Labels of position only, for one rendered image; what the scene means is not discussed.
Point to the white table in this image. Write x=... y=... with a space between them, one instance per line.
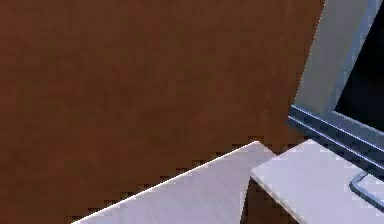
x=300 y=186

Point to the grey television set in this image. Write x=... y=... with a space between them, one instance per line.
x=333 y=100

